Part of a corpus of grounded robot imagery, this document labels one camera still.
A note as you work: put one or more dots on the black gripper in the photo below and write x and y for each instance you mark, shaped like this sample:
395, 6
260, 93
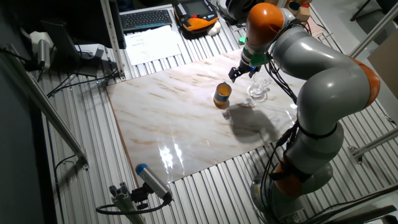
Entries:
249, 67

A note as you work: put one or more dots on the clear glass mug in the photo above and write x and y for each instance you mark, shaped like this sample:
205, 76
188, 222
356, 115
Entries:
256, 90

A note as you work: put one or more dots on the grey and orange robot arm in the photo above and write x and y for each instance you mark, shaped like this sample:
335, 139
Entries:
332, 87

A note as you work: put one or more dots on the teal and tan cup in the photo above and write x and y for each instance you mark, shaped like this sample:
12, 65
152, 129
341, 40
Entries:
221, 98

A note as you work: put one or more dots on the dark teal cup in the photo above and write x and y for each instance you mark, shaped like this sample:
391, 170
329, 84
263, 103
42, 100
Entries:
293, 6

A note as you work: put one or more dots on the white round ball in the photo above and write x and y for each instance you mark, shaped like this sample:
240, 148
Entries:
214, 28

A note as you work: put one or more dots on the large black round device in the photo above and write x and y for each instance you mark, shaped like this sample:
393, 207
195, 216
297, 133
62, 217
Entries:
236, 11

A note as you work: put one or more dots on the orange and black teach pendant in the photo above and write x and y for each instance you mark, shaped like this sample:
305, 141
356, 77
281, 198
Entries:
196, 21

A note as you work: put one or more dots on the cardboard box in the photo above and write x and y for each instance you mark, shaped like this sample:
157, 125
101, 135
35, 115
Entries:
304, 14

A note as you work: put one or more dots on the white marble pattern board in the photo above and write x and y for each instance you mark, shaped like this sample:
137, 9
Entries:
174, 124

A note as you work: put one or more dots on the white printed paper sheet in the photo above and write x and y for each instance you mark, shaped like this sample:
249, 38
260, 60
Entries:
152, 46

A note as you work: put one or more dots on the black keyboard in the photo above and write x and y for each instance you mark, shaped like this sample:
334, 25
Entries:
145, 19

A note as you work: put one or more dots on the black computer monitor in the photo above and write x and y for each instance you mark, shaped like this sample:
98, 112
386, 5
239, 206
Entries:
81, 18

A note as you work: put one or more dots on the aluminium upright post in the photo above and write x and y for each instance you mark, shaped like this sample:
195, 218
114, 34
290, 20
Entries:
281, 3
111, 37

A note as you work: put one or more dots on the aluminium frame bar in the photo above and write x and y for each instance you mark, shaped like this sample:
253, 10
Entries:
376, 143
373, 32

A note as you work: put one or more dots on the silver camera with blue cap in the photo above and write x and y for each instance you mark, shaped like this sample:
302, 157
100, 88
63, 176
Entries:
152, 180

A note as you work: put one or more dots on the aluminium camera mount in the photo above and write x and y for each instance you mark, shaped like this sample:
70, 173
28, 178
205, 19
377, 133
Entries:
126, 202

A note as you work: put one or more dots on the dark frame beam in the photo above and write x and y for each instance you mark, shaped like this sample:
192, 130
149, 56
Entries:
360, 214

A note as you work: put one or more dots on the long aluminium frame beam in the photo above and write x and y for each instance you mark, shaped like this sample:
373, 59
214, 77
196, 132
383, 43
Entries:
46, 109

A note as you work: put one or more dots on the white and silver camera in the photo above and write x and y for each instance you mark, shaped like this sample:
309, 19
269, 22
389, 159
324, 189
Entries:
43, 49

